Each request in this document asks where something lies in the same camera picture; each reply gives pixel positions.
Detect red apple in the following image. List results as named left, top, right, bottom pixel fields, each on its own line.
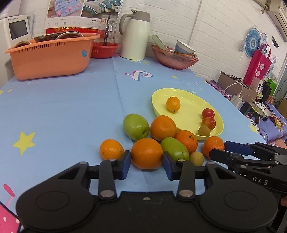
left=201, top=117, right=216, bottom=131
left=202, top=108, right=215, bottom=118

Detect white thermos jug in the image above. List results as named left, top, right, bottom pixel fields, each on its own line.
left=119, top=9, right=150, bottom=60

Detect large orange front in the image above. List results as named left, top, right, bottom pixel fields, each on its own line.
left=131, top=138, right=163, bottom=169

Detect red paper gift bag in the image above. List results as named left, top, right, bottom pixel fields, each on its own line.
left=243, top=44, right=271, bottom=86

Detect white plate in bowl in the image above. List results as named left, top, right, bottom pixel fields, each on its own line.
left=151, top=34, right=168, bottom=51

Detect brown longan fruit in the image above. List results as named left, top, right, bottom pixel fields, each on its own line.
left=189, top=151, right=204, bottom=166

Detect yellow plastic plate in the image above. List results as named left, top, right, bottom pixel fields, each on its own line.
left=151, top=88, right=214, bottom=141

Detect cardboard box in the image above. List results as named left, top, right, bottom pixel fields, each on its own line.
left=217, top=72, right=258, bottom=102

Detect orange plastic basket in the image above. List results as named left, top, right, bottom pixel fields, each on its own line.
left=5, top=33, right=100, bottom=81

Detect tangerine with stem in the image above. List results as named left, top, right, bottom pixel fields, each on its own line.
left=175, top=130, right=198, bottom=154

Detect white appliance with screen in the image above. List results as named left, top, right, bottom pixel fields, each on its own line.
left=1, top=15, right=32, bottom=50

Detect brown kiwi fruit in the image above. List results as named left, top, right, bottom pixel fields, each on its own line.
left=197, top=125, right=211, bottom=136

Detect bedding poster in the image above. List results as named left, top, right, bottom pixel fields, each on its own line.
left=44, top=0, right=123, bottom=29

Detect large orange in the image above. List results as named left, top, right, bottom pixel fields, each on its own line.
left=131, top=138, right=163, bottom=169
left=150, top=116, right=177, bottom=141

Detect yellow-orange lemon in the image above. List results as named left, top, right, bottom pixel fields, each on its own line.
left=166, top=97, right=181, bottom=113

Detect small orange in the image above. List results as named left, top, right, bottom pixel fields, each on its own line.
left=99, top=139, right=124, bottom=160

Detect pink glass bowl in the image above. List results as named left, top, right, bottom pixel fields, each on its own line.
left=151, top=45, right=199, bottom=70

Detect stacked blue-white bowls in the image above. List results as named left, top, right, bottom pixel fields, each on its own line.
left=174, top=40, right=195, bottom=54

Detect glass jar with utensil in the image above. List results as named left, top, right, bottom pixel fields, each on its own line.
left=97, top=15, right=117, bottom=46

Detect round green apple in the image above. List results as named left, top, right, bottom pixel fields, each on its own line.
left=123, top=114, right=150, bottom=141

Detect red plastic colander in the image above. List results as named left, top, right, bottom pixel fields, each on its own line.
left=91, top=42, right=121, bottom=59

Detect large orange behind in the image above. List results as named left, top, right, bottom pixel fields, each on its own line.
left=150, top=116, right=177, bottom=141

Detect green mango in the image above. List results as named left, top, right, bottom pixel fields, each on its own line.
left=161, top=137, right=189, bottom=161

